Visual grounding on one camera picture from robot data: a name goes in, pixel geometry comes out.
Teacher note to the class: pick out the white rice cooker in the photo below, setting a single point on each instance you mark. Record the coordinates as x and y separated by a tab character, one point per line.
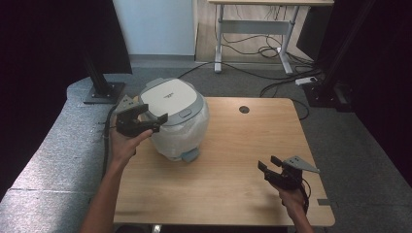
175	97

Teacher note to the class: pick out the black curtain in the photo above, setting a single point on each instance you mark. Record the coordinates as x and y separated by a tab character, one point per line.
48	64
382	81

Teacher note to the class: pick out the person's right hand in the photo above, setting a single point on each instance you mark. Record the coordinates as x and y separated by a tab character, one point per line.
291	200

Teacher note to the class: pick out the person's left hand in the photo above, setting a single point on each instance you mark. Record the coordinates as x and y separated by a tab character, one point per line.
124	147

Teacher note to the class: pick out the grey tape piece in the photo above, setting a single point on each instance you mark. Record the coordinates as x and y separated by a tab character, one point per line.
324	202

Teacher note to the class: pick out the white power strip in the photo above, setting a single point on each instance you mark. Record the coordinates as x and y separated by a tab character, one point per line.
306	80

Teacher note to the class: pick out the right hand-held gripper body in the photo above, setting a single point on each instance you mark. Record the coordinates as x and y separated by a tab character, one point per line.
288	176

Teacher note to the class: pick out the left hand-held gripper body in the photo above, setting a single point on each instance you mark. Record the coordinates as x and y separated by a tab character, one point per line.
128	124

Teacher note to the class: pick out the black metal stand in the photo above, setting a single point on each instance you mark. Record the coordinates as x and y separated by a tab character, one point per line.
103	92
327	93

